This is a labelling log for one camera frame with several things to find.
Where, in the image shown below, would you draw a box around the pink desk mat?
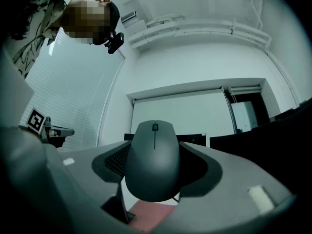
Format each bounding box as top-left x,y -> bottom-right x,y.
127,199 -> 179,229

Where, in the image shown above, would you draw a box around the black head-worn camera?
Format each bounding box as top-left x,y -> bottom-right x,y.
104,32 -> 125,55

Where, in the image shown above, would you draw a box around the white slatted window blind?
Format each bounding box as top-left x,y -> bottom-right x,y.
19,28 -> 125,153

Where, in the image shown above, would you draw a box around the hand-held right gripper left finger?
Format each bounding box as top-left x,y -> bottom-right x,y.
56,139 -> 136,234

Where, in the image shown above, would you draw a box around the patterned light shirt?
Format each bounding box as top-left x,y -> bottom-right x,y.
9,0 -> 79,79

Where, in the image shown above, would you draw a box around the white ceiling pipes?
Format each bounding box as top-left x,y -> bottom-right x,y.
128,17 -> 273,50

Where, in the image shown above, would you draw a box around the white roller blind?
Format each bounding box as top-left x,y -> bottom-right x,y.
132,87 -> 236,137

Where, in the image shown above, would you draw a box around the dark grey computer mouse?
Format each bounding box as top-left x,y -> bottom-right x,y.
124,120 -> 181,203

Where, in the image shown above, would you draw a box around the dark window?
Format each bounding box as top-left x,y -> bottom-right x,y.
225,84 -> 272,134

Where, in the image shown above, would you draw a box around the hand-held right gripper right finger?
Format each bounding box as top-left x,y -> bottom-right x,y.
156,140 -> 298,234

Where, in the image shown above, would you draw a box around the white air conditioner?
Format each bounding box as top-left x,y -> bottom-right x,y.
121,10 -> 137,24

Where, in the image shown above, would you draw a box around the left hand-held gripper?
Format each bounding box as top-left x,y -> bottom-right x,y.
25,107 -> 75,148

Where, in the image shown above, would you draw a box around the black monitor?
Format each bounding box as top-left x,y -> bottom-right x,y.
209,101 -> 312,170
124,133 -> 208,148

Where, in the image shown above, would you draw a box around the person's head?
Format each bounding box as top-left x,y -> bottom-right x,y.
59,0 -> 121,46

